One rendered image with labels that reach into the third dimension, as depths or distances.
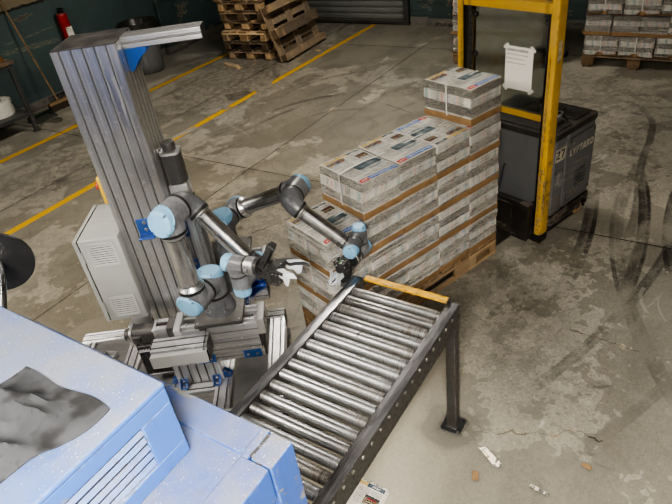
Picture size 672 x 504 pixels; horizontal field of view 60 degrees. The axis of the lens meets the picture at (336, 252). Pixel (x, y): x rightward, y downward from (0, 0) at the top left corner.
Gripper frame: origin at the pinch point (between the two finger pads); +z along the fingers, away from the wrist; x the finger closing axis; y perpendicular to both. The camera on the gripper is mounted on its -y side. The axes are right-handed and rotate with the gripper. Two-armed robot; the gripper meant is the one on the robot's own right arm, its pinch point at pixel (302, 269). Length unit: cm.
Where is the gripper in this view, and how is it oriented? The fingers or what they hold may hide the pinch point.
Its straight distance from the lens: 222.1
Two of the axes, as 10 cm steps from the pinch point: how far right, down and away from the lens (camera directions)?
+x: -3.9, 4.5, -8.1
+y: 0.7, 8.9, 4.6
